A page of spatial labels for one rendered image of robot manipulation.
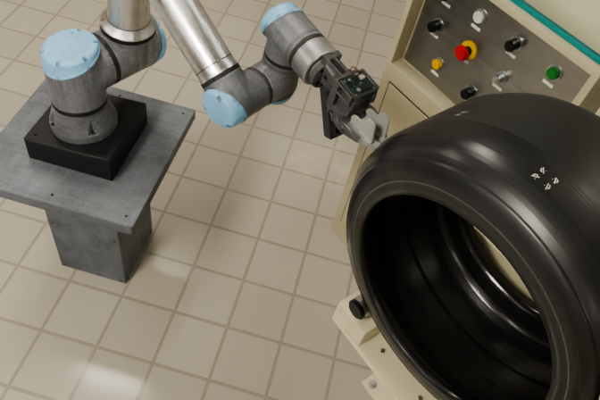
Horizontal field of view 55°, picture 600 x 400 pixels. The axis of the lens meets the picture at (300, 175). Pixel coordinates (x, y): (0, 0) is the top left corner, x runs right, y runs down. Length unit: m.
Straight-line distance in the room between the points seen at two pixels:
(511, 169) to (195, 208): 1.79
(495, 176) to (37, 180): 1.33
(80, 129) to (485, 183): 1.21
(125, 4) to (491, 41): 0.94
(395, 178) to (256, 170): 1.71
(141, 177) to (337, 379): 0.98
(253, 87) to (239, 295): 1.18
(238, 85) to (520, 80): 0.73
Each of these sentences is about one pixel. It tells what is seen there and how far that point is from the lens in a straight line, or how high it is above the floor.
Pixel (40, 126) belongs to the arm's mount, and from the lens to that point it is 1.82.
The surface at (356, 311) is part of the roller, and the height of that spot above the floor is 0.91.
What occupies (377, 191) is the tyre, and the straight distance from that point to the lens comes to 0.95.
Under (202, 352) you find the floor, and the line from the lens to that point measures 2.12.
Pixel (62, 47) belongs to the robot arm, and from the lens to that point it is 1.64.
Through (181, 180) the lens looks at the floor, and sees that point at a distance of 2.52.
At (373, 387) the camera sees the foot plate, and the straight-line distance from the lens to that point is 2.15.
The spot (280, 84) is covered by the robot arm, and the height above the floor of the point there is 1.15.
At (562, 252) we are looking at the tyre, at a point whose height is 1.41.
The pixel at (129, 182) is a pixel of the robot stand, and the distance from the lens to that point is 1.75.
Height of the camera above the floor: 1.96
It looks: 49 degrees down
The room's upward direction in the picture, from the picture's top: 13 degrees clockwise
